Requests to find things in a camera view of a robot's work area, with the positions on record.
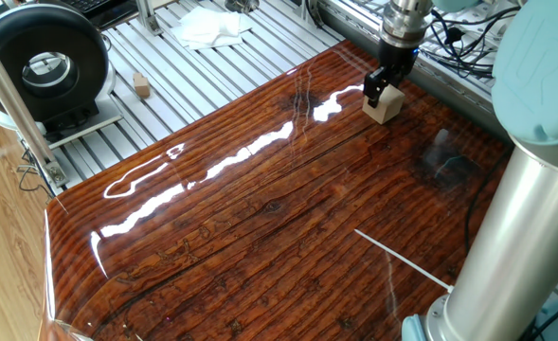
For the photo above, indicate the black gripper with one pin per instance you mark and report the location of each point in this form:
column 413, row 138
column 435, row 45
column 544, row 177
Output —
column 397, row 59

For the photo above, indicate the white zip tie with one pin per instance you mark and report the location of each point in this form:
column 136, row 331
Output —
column 401, row 258

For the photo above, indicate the silver slanted frame post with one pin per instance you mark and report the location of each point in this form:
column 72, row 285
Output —
column 8, row 95

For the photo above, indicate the black round blower fan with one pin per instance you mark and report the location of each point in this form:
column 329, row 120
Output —
column 4, row 57

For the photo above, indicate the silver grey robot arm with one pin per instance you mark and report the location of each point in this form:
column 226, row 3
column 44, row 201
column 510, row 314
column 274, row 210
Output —
column 534, row 71

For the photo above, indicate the black keyboard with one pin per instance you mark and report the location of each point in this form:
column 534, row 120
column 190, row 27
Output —
column 86, row 4

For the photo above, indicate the pale wooden cube block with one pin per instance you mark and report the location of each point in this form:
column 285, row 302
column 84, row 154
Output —
column 390, row 106

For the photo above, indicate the small brown wooden block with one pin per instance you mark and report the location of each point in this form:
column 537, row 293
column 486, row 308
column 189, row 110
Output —
column 141, row 86

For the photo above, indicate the white crumpled tissue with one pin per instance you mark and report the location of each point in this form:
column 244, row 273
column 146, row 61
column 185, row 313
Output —
column 210, row 28

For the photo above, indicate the short aluminium upright bracket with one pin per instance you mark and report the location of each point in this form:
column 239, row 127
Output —
column 147, row 16

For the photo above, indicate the glossy wood grain mat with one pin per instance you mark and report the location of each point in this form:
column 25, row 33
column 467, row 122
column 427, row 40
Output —
column 259, row 213

